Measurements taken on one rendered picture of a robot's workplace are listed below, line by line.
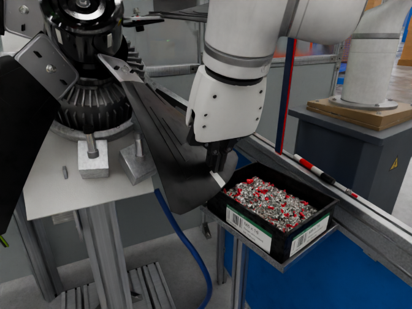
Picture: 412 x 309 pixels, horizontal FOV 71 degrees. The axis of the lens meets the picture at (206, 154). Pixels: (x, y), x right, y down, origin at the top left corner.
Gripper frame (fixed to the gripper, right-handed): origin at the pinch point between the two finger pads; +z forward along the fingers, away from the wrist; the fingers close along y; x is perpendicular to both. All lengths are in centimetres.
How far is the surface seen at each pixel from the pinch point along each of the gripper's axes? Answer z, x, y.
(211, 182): 2.7, 2.5, 1.6
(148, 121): -4.9, -5.5, 9.6
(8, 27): -10.7, -28.3, 27.3
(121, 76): -7.9, -14.4, 11.7
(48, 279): 106, -47, 45
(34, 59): -9.8, -17.9, 23.7
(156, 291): 103, -24, 2
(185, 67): 27, -86, -28
